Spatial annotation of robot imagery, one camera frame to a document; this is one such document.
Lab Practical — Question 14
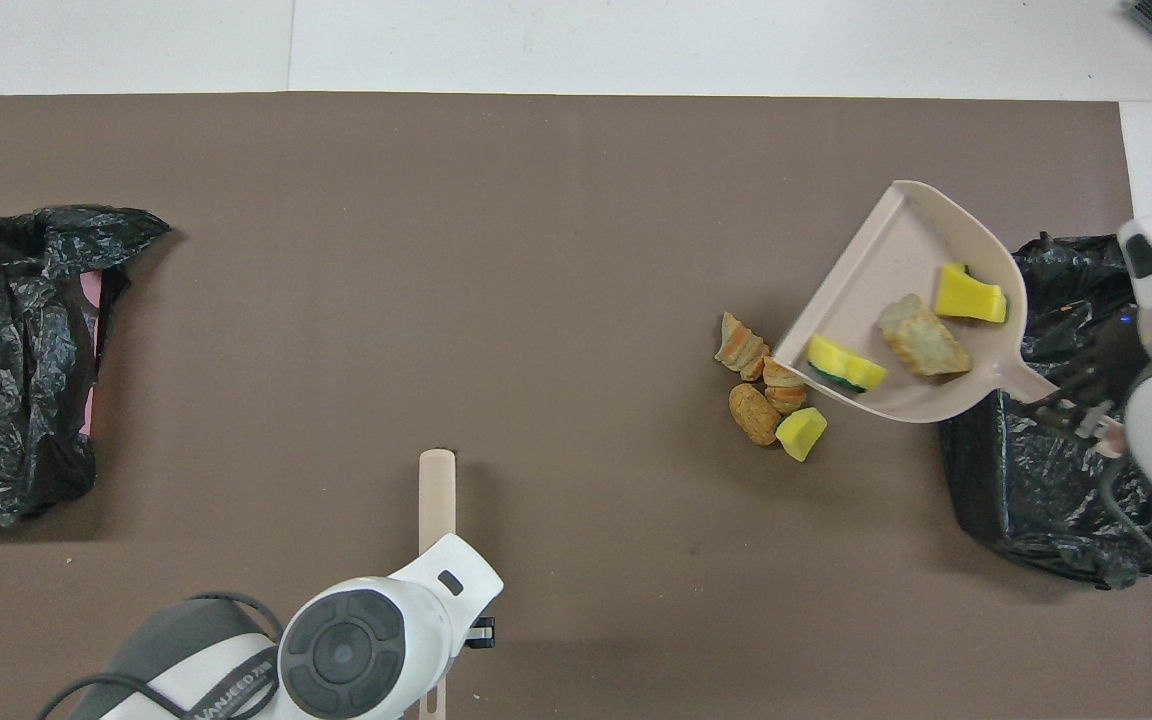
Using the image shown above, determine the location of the pale-sided toy croissant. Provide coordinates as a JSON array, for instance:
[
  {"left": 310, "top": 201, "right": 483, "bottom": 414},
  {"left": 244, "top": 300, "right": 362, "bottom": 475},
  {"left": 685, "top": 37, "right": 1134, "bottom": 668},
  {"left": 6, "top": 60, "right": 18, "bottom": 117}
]
[{"left": 876, "top": 293, "right": 974, "bottom": 378}]

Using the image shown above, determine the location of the striped toy croissant piece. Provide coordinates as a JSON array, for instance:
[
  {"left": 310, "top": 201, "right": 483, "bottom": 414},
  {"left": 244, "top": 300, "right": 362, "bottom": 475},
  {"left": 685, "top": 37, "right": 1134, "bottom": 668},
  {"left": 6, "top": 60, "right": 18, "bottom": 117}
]
[
  {"left": 762, "top": 358, "right": 809, "bottom": 415},
  {"left": 715, "top": 313, "right": 773, "bottom": 382}
]

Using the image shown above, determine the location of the beige plastic dustpan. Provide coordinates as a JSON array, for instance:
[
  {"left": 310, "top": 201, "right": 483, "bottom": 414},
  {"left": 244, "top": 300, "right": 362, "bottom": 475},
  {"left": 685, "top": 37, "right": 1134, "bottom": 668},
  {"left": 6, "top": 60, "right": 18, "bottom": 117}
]
[{"left": 772, "top": 180, "right": 1127, "bottom": 457}]

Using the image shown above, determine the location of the yellow sponge piece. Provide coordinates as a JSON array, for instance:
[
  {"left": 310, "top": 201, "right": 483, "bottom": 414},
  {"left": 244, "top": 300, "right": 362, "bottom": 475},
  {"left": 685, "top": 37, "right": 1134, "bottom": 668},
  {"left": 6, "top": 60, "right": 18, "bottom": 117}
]
[
  {"left": 806, "top": 334, "right": 888, "bottom": 393},
  {"left": 934, "top": 263, "right": 1009, "bottom": 325},
  {"left": 775, "top": 406, "right": 828, "bottom": 463}
]

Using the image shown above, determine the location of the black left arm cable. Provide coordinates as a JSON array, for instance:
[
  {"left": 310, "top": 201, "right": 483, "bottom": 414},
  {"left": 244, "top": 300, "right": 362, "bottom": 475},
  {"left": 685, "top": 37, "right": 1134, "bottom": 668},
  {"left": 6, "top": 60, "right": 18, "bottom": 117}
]
[{"left": 36, "top": 592, "right": 284, "bottom": 720}]

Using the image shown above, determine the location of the black plastic trash bag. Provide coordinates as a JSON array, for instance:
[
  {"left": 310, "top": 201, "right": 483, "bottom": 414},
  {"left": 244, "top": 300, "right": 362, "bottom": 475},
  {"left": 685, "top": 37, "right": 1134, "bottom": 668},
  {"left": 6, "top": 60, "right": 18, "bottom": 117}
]
[
  {"left": 939, "top": 231, "right": 1152, "bottom": 591},
  {"left": 0, "top": 206, "right": 173, "bottom": 529}
]

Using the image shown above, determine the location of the brown toy bread roll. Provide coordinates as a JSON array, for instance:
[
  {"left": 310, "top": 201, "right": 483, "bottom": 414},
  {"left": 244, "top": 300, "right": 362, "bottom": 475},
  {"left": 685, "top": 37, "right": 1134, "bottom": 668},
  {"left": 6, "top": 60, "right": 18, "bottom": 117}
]
[{"left": 729, "top": 384, "right": 783, "bottom": 447}]

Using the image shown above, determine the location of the brown table mat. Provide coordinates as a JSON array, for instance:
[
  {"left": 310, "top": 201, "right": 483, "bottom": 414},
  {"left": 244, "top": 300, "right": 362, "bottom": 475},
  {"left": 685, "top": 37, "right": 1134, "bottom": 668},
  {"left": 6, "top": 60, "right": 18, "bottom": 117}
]
[{"left": 0, "top": 92, "right": 1152, "bottom": 720}]

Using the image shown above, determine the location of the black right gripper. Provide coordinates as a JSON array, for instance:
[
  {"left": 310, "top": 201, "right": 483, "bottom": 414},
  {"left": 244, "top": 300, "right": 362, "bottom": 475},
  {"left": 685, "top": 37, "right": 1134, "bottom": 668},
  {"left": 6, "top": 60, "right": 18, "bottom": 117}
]
[{"left": 1034, "top": 318, "right": 1152, "bottom": 441}]

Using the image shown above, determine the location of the pink plastic bin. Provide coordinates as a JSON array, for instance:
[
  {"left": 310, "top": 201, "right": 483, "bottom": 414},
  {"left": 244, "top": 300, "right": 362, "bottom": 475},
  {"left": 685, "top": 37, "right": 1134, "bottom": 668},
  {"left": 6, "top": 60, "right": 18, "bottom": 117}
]
[{"left": 78, "top": 270, "right": 107, "bottom": 437}]

